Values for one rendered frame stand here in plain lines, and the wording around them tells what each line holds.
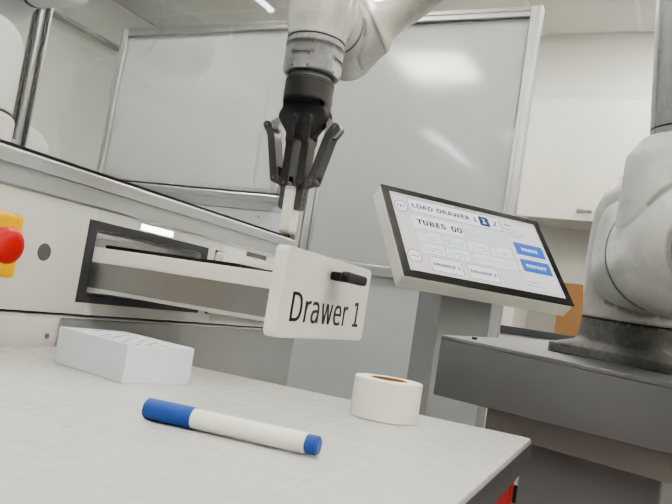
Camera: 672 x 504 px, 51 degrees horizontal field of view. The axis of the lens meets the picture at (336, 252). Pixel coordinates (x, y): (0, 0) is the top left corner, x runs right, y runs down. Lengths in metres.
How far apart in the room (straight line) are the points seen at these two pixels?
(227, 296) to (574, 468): 0.52
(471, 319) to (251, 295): 1.10
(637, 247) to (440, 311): 1.06
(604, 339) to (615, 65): 3.86
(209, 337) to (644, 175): 0.77
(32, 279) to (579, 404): 0.69
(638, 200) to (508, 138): 1.82
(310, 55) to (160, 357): 0.53
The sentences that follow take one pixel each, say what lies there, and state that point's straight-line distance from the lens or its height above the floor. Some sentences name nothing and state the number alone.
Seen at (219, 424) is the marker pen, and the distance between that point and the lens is 0.53.
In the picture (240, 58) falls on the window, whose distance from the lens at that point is 1.33.
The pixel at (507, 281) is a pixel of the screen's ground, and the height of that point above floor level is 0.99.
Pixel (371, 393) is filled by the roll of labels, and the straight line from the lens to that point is 0.71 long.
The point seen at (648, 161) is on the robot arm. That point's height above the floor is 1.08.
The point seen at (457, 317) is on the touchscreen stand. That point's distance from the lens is 1.87.
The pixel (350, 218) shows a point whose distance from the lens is 2.80.
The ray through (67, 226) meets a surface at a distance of 0.98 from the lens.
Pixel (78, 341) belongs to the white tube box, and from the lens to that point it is 0.79.
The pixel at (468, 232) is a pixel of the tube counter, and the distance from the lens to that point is 1.91.
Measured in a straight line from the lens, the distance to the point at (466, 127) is 2.72.
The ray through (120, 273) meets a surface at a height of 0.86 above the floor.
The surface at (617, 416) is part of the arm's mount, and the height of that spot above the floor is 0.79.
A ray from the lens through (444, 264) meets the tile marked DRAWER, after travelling 1.76.
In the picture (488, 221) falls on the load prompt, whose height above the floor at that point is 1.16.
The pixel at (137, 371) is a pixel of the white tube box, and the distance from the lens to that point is 0.73.
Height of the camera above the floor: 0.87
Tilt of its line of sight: 4 degrees up
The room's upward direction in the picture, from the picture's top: 9 degrees clockwise
